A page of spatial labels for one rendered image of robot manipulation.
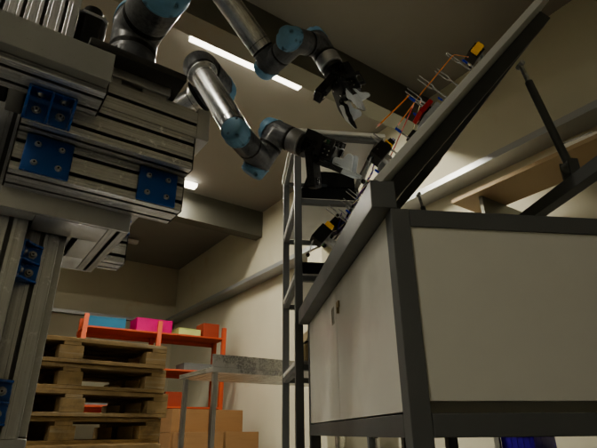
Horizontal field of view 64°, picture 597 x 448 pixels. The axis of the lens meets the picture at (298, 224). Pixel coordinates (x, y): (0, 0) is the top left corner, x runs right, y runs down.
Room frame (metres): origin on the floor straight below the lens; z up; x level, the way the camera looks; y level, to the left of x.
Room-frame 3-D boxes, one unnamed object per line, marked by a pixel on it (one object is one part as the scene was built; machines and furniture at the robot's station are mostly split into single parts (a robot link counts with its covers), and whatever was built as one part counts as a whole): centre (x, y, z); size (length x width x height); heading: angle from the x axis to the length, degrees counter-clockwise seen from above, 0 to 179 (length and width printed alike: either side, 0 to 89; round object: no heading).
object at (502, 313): (1.52, -0.42, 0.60); 1.17 x 0.58 x 0.40; 8
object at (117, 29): (0.93, 0.41, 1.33); 0.13 x 0.12 x 0.14; 40
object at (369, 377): (1.21, -0.16, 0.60); 0.55 x 0.03 x 0.39; 8
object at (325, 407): (1.76, -0.09, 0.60); 0.55 x 0.02 x 0.39; 8
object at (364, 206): (1.48, -0.10, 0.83); 1.18 x 0.05 x 0.06; 8
